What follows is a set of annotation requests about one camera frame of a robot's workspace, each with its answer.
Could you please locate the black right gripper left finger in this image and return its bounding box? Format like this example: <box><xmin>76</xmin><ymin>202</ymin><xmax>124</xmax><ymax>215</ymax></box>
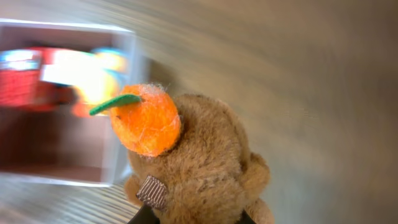
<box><xmin>127</xmin><ymin>205</ymin><xmax>160</xmax><ymax>224</ymax></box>

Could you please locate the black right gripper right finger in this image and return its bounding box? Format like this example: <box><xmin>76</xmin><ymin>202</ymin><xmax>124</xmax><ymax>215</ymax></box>
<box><xmin>239</xmin><ymin>210</ymin><xmax>256</xmax><ymax>224</ymax></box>

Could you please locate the brown plush capybara toy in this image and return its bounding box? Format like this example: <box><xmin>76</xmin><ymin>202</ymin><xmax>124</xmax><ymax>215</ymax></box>
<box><xmin>90</xmin><ymin>84</ymin><xmax>274</xmax><ymax>223</ymax></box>

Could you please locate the yellow duck toy blue hat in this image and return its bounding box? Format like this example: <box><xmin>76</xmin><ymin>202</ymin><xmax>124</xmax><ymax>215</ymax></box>
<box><xmin>72</xmin><ymin>47</ymin><xmax>127</xmax><ymax>117</ymax></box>

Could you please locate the multicoloured puzzle cube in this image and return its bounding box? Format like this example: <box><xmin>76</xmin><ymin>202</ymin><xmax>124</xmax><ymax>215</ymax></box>
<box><xmin>40</xmin><ymin>50</ymin><xmax>104</xmax><ymax>91</ymax></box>

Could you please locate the red toy truck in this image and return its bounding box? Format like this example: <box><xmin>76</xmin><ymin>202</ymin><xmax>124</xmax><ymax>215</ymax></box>
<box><xmin>1</xmin><ymin>47</ymin><xmax>75</xmax><ymax>112</ymax></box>

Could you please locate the white cardboard box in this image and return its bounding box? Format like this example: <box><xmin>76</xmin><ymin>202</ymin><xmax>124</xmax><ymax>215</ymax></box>
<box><xmin>1</xmin><ymin>19</ymin><xmax>146</xmax><ymax>186</ymax></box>

